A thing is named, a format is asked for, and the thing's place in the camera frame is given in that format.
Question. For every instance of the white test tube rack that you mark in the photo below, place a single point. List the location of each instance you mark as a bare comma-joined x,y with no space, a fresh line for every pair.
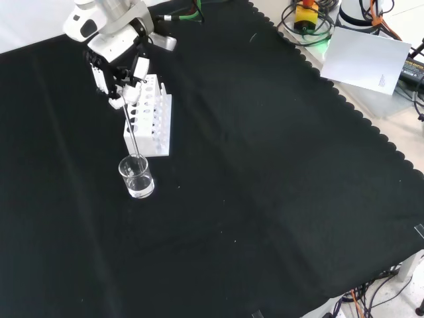
145,142

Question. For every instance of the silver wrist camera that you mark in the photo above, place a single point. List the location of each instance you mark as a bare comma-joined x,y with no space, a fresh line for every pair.
164,41

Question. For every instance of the black power adapter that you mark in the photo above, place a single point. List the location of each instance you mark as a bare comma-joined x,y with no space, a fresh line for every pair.
412,69

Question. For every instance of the grey bench leg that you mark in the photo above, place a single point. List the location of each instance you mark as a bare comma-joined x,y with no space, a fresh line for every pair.
410,265

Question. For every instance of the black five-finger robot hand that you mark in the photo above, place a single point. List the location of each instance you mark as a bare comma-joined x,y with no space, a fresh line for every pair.
116,49

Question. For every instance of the clear glass beaker with water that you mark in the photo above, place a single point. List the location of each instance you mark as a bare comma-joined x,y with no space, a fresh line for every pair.
137,182

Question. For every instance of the yellow stop button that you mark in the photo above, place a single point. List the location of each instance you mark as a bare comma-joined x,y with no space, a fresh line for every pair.
306,16

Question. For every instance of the black bench cloth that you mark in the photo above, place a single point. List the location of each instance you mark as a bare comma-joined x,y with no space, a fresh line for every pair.
232,165

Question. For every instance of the clear cloth clip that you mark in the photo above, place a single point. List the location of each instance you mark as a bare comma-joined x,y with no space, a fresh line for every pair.
256,314
419,230

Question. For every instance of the pale board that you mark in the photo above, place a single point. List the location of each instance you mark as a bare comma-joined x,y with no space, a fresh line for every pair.
364,59

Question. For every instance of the clear glass rod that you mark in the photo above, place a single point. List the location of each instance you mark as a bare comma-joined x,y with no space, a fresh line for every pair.
130,132

